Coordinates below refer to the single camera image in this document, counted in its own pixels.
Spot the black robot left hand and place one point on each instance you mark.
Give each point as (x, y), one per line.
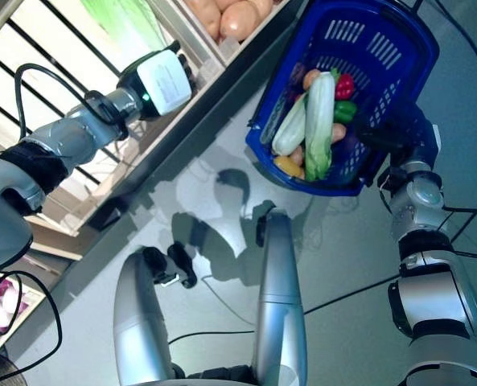
(161, 80)

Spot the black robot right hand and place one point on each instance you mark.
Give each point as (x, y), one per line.
(419, 136)

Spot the blue plastic shopping basket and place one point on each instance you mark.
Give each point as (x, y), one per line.
(417, 52)

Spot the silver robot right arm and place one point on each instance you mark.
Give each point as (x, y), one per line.
(423, 201)

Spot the tan toy potato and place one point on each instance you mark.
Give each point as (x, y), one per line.
(298, 154)
(260, 8)
(311, 78)
(338, 132)
(238, 22)
(206, 16)

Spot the green toy bell pepper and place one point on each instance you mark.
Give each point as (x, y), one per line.
(344, 112)

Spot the yellow orange toy pepper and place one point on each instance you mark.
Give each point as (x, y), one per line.
(286, 165)

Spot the silver robot right leg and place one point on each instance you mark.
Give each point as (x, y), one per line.
(280, 281)

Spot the purple white toy turnip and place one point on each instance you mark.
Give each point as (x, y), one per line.
(9, 313)

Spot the wooden shelf unit black frame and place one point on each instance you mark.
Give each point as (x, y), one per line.
(173, 157)
(57, 241)

